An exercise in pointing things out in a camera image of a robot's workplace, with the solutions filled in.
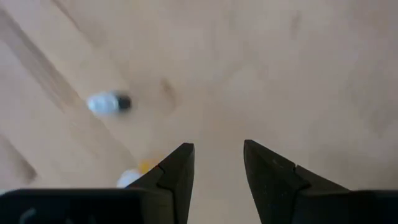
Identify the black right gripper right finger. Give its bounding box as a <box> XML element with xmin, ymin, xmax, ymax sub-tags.
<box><xmin>244</xmin><ymin>139</ymin><xmax>349</xmax><ymax>224</ymax></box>

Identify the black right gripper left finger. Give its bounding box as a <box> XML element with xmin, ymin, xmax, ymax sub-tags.
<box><xmin>126</xmin><ymin>142</ymin><xmax>196</xmax><ymax>224</ymax></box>

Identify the small yellow food coloring bottle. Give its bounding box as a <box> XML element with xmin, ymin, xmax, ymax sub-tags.
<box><xmin>116</xmin><ymin>157</ymin><xmax>162</xmax><ymax>189</ymax></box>

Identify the small dark brown coloring bottle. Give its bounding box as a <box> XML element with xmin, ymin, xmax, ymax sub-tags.
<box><xmin>86</xmin><ymin>90</ymin><xmax>133</xmax><ymax>118</ymax></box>

